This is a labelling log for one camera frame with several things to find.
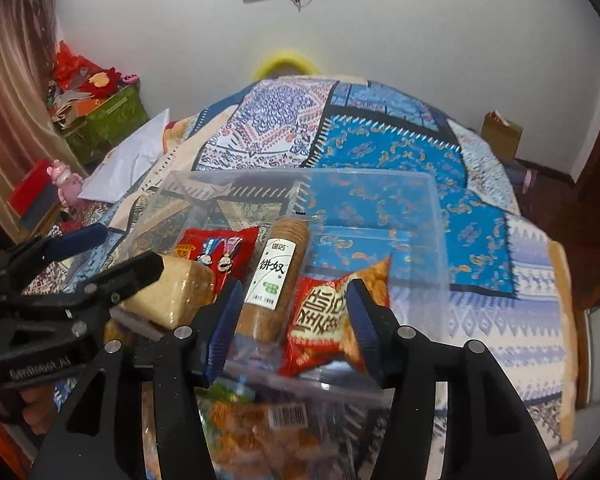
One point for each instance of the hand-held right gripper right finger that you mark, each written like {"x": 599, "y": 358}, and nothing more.
{"x": 365, "y": 332}

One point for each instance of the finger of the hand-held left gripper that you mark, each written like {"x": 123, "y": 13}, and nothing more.
{"x": 82, "y": 239}
{"x": 130, "y": 272}

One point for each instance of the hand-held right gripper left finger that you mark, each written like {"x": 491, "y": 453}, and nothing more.
{"x": 224, "y": 332}

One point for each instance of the red peanut snack packet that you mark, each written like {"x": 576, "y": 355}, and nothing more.
{"x": 320, "y": 320}

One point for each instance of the pale yellow cake packet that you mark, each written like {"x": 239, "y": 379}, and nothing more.
{"x": 177, "y": 292}

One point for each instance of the brown biscuit roll white label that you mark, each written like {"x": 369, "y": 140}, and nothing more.
{"x": 276, "y": 280}

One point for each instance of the clear plastic storage container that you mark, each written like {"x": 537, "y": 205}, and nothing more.
{"x": 412, "y": 260}

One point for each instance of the pink plush toy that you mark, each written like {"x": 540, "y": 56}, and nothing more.
{"x": 66, "y": 182}

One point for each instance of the green snack packet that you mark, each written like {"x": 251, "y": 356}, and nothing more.
{"x": 230, "y": 392}

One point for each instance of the red box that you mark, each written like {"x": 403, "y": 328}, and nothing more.
{"x": 32, "y": 192}

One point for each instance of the red cartoon snack packet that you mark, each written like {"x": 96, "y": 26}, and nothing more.
{"x": 215, "y": 250}

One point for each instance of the white plastic bag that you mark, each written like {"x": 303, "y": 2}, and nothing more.
{"x": 125, "y": 157}

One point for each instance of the green patterned box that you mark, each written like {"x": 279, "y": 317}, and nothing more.
{"x": 111, "y": 121}

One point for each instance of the orange snack packet with barcode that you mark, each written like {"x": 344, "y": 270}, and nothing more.
{"x": 265, "y": 447}

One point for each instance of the red paper decorations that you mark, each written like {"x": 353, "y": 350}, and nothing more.
{"x": 75, "y": 71}

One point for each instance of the striped brown curtain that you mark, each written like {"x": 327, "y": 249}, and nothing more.
{"x": 10, "y": 70}

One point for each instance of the blue patterned patchwork blanket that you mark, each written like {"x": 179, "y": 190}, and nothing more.
{"x": 379, "y": 140}

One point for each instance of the purple slipper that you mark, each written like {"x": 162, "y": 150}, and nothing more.
{"x": 525, "y": 179}

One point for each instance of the brown cardboard box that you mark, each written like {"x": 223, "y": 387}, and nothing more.
{"x": 502, "y": 136}

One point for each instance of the dark wooden door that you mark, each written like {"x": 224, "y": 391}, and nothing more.
{"x": 599, "y": 175}

